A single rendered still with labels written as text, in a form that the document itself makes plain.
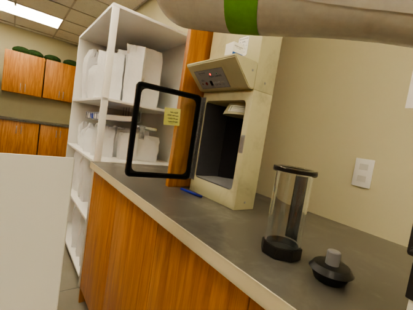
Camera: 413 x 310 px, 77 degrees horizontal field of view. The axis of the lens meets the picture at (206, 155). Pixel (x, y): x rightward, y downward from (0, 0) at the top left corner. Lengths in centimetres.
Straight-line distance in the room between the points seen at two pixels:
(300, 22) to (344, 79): 96
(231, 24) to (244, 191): 75
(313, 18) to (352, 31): 5
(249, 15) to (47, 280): 37
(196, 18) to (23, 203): 32
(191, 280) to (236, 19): 67
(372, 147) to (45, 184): 114
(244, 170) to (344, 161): 45
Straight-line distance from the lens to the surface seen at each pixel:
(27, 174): 24
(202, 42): 135
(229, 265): 64
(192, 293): 84
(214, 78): 112
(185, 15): 43
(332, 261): 66
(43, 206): 25
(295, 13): 38
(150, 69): 231
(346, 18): 38
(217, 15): 41
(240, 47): 107
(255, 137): 104
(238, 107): 111
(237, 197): 103
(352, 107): 128
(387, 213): 121
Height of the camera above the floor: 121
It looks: 4 degrees down
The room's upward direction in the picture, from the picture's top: 9 degrees clockwise
